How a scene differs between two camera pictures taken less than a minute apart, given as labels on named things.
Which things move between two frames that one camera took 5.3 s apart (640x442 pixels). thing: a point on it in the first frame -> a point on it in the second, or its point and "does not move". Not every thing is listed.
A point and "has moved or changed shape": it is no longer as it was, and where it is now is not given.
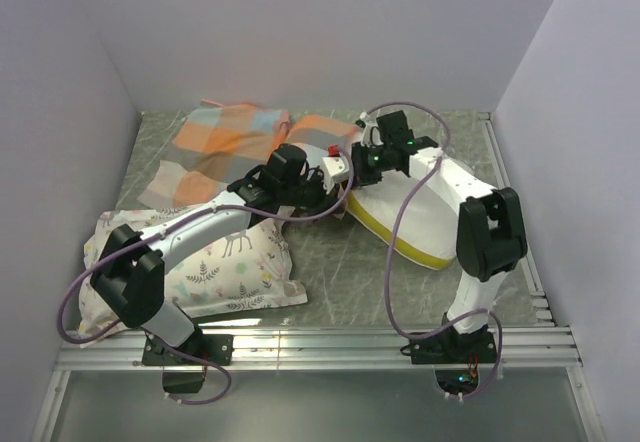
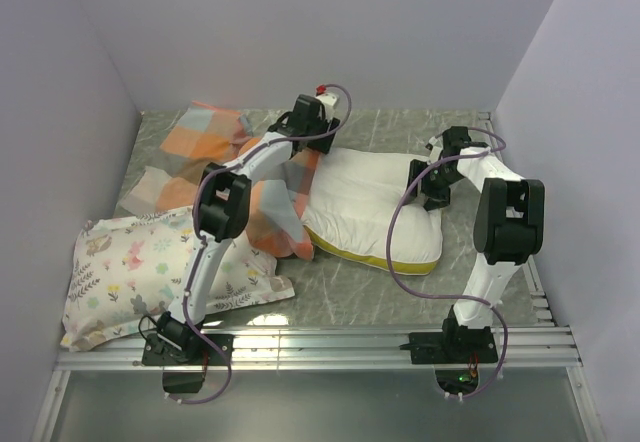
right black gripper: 360,176 -> 437,199
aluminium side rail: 541,309 does not move
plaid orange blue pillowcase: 219,142 has moved or changed shape
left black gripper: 327,200 -> 324,144
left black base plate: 217,348 does not move
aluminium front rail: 324,349 does not move
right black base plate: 450,347 does not move
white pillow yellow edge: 427,230 has moved or changed shape
